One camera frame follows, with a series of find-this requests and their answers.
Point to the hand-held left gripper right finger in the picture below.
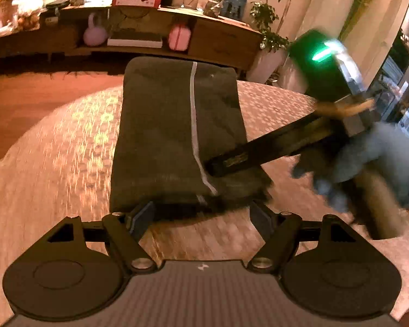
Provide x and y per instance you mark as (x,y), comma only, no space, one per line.
(259,218)

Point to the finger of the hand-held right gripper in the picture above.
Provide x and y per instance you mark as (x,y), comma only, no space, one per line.
(259,161)
(259,144)

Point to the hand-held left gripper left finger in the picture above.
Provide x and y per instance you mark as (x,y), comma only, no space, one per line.
(143,219)

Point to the dark pants with light stripes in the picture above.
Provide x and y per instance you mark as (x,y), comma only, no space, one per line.
(156,126)

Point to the person's right hand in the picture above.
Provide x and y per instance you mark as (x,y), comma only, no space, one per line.
(337,170)

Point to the white plant pot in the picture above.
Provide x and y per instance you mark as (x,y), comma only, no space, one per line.
(266,64)

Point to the dark appliance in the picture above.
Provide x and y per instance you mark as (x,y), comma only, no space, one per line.
(393,71)

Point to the cream curtain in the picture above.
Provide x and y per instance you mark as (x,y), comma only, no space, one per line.
(327,6)

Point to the tall green potted plant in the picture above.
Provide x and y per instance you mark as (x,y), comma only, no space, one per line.
(269,13)

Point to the wooden television cabinet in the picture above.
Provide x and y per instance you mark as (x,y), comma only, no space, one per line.
(218,41)

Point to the lace tablecloth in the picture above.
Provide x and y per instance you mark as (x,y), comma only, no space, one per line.
(54,150)

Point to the denim shorts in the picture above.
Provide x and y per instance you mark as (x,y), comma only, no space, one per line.
(400,163)

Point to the person's leg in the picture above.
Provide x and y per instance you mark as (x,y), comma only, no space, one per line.
(378,211)

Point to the pink box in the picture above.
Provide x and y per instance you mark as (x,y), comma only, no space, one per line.
(179,35)

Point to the white flat book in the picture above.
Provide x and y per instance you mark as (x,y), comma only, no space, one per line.
(135,40)

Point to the lavender kettlebell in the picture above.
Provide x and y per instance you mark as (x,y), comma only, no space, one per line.
(95,32)

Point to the flower bouquet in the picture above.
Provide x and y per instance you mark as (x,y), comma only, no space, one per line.
(10,10)

